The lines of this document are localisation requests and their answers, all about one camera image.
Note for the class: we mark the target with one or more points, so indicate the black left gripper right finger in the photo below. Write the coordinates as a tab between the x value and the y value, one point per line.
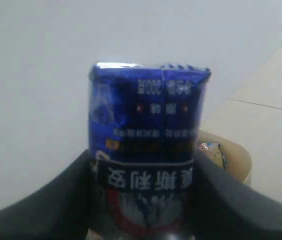
221	208

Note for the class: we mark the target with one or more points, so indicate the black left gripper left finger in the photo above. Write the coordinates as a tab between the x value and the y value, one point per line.
61	210

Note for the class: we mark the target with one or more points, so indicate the blue white milk carton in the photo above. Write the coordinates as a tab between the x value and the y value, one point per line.
143	125

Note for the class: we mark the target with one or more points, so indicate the orange noodle bag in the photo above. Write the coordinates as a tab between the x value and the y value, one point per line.
212	151

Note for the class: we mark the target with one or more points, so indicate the cream bin circle mark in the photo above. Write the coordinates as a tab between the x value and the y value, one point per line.
239	160

